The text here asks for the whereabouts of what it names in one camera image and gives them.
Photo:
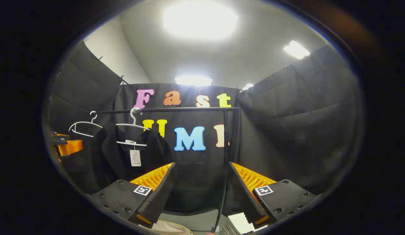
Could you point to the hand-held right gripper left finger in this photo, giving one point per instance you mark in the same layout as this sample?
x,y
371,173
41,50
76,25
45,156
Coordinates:
x,y
160,195

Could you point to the rectangular ceiling light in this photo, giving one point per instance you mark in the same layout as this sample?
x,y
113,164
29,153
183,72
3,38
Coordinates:
x,y
248,86
193,80
296,49

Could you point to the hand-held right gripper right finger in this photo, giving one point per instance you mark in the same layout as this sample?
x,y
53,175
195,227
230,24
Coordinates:
x,y
245,199

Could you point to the beige laundry hamper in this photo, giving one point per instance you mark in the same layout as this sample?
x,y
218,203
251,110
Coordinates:
x,y
170,228

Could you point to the black backdrop cloth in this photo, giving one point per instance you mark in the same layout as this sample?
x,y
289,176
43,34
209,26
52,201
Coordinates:
x,y
287,130

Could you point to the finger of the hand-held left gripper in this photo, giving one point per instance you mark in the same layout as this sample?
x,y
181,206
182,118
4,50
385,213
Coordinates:
x,y
70,147

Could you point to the black knit sweater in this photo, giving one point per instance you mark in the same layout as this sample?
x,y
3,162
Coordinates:
x,y
111,156

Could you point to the white box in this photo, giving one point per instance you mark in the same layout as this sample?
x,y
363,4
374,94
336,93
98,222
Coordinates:
x,y
241,223

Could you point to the large ceiling light panel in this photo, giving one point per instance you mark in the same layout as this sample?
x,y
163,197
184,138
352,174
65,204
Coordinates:
x,y
201,19

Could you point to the black metal clothes rack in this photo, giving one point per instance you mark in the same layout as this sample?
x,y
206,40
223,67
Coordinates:
x,y
189,109

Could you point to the white clothes hanger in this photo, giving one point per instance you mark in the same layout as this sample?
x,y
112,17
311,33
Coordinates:
x,y
130,143
86,122

